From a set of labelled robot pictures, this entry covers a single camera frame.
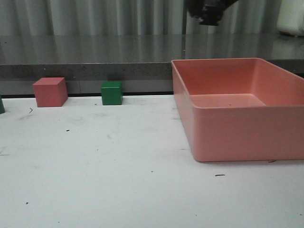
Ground green cube block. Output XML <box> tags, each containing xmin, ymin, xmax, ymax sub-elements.
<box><xmin>101</xmin><ymin>81</ymin><xmax>123</xmax><ymax>105</ymax></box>

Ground dark green block at edge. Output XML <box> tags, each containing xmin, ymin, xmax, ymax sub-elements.
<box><xmin>0</xmin><ymin>96</ymin><xmax>5</xmax><ymax>114</ymax></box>

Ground pink cube block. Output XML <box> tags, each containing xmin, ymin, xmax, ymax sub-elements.
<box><xmin>33</xmin><ymin>77</ymin><xmax>68</xmax><ymax>107</ymax></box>

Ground grey back counter shelf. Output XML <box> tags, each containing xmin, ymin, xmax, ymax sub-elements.
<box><xmin>0</xmin><ymin>33</ymin><xmax>304</xmax><ymax>97</ymax></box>

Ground white appliance in background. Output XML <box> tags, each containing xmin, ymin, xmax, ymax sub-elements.
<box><xmin>276</xmin><ymin>0</ymin><xmax>304</xmax><ymax>37</ymax></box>

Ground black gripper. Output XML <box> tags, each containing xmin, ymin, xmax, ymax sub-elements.
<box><xmin>187</xmin><ymin>0</ymin><xmax>237</xmax><ymax>26</ymax></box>

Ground pink plastic bin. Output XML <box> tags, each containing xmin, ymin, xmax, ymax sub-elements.
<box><xmin>171</xmin><ymin>58</ymin><xmax>304</xmax><ymax>162</ymax></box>

